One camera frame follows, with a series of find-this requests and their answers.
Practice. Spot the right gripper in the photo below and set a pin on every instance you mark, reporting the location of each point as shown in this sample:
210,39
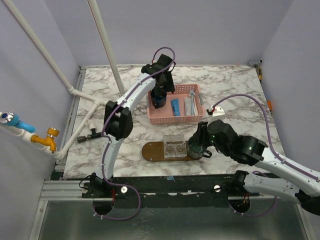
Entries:
201,132

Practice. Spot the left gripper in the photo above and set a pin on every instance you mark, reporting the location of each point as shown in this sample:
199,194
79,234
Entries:
168,87

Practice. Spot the dark blue mug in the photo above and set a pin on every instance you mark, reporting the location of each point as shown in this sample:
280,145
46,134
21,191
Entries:
158,99

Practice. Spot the blue toothpaste tube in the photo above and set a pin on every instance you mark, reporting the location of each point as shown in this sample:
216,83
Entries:
175,107

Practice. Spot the dark green mug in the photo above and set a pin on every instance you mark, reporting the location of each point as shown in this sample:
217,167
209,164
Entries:
196,152

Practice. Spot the oval wooden tray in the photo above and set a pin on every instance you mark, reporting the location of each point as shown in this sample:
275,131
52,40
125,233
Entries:
154,152

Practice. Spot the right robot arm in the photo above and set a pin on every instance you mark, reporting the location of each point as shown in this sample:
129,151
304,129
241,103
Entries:
294,181

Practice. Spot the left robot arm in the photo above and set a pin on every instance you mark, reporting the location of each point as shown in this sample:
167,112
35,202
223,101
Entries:
118,121

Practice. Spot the light blue toothbrush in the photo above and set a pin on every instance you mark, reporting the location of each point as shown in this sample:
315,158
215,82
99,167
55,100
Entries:
192,96

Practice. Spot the white toothbrush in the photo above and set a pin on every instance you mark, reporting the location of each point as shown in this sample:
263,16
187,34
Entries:
196,112

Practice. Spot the pink perforated plastic basket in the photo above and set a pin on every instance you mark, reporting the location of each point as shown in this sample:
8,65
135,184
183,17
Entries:
165,114

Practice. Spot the black pipe tap fitting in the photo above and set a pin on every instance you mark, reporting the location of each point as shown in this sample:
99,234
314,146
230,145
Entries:
94,135

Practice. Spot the orange faucet tap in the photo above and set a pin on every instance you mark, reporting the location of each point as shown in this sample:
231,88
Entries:
49,140

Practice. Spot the blue pipe valve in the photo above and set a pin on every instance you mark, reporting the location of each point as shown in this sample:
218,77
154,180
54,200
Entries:
11,119

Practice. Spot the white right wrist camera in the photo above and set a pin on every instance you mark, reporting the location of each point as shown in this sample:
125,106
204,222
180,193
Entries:
216,113

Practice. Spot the black front mounting rail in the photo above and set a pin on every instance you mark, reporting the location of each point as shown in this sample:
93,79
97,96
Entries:
167,191

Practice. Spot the white PVC pipe frame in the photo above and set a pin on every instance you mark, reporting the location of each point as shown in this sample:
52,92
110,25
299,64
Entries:
97,17

